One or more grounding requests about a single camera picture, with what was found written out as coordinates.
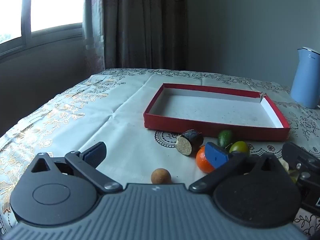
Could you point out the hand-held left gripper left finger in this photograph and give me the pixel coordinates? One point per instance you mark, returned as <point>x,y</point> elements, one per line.
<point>95,153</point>

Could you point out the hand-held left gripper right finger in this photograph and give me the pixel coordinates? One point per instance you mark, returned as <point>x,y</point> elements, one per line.
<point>216,156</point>

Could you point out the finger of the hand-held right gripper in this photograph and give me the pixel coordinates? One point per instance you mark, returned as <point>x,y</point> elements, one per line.
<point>296,155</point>

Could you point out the red shallow cardboard box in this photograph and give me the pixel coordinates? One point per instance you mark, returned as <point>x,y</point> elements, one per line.
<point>215,110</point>

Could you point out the brown longan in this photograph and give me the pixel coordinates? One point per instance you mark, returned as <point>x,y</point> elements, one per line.
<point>161,176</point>

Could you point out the orange mandarin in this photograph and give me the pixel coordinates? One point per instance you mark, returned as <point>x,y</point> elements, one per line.
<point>201,161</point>

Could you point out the dark green lime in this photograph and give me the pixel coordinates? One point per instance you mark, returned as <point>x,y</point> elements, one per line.
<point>225,137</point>

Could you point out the dark eggplant piece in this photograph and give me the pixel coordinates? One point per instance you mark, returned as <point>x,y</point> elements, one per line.
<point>191,140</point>

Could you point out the floral white tablecloth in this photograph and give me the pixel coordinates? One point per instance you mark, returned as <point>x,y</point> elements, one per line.
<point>75,120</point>

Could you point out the light blue kettle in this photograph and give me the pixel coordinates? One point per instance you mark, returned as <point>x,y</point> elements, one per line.
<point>306,77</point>

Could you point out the pale sheer curtain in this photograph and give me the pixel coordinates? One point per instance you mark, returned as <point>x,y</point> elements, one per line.
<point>93,25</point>

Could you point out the brown patterned curtain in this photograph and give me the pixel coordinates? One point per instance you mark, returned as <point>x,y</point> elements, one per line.
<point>145,22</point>

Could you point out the window with dark frame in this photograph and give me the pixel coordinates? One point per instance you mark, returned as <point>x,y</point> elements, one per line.
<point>52,5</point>

